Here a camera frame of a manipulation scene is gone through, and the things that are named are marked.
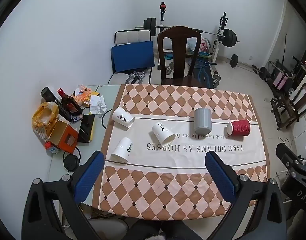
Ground black round disc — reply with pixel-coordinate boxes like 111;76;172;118
63;154;80;172

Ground orange gift box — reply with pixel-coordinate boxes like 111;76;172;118
49;121;79;154

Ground wooden chair at right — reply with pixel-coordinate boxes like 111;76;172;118
270;83;306;131

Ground orange snack packets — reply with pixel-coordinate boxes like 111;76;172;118
72;85;99;106

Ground red ribbed paper cup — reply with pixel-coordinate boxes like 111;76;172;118
227;119;250;137

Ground crumpled white tissue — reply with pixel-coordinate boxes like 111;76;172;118
90;95;107;115

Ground dark glass liquor bottle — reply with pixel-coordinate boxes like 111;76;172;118
58;88;82;116

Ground small barbell on floor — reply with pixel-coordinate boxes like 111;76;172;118
230;54;267;80

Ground dark wooden chair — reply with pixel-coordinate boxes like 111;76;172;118
157;26;204;88

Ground checkered brown pink tablecloth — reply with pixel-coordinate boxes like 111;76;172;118
92;85;269;220

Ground yellow plastic bag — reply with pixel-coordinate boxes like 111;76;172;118
32;102;59;142

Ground white paper cup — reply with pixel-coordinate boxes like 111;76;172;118
111;137;133;163
152;122;176;147
112;107;135;128

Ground grey plastic cup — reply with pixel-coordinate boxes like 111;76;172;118
194;108;212;135

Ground barbell with black plates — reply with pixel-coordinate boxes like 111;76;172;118
136;18;238;48

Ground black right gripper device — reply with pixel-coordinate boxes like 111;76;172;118
276;142;306;219

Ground white weight bench rack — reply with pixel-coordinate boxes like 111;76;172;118
211;12;228;63

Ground black cylinder bottle box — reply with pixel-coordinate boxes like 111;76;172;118
40;87;73;123

